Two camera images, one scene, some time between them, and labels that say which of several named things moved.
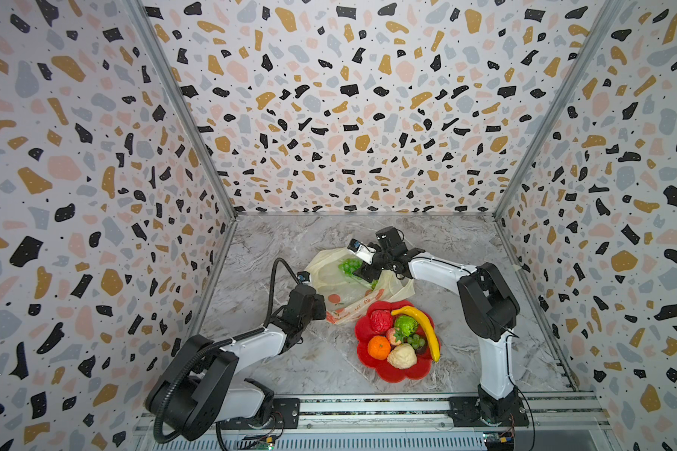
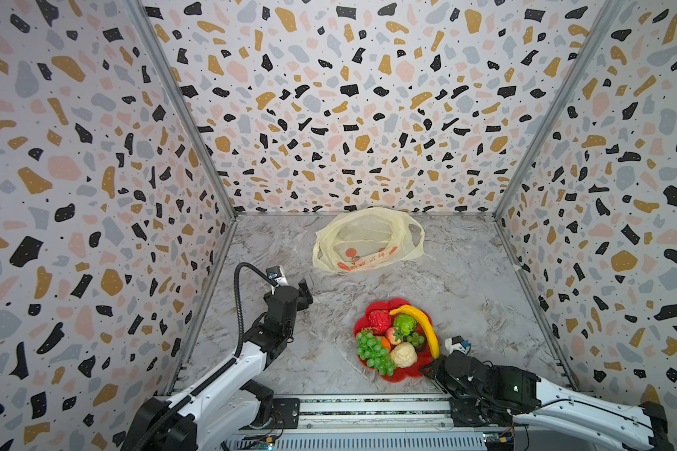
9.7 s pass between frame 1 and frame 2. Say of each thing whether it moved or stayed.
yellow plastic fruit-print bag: moved
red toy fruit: stayed
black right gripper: moved
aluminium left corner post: stayed
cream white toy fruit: stayed
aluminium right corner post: stayed
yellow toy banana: stayed
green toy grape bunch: moved
